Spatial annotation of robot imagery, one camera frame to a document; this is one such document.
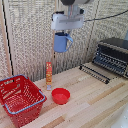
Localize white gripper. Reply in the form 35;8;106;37
50;11;85;33

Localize blue mug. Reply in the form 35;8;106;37
53;31;75;54

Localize black toaster oven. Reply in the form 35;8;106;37
92;37;128;80

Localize black oven rack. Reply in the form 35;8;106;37
78;63;112;85

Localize red plastic bowl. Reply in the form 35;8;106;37
51;87;71;105

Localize red shopping basket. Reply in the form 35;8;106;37
0;74;47;128

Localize black cable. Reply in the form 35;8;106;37
83;8;128;23

